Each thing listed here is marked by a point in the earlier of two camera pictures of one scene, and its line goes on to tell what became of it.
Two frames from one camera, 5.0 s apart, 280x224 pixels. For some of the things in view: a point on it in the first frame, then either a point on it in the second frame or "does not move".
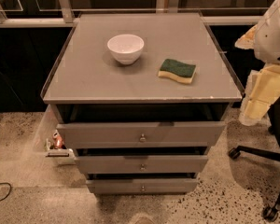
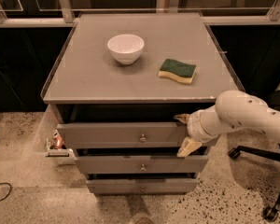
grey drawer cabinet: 141,97 does not move
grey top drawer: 198,134 does not move
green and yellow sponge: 176,70 does not move
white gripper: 273,37 to 195,128
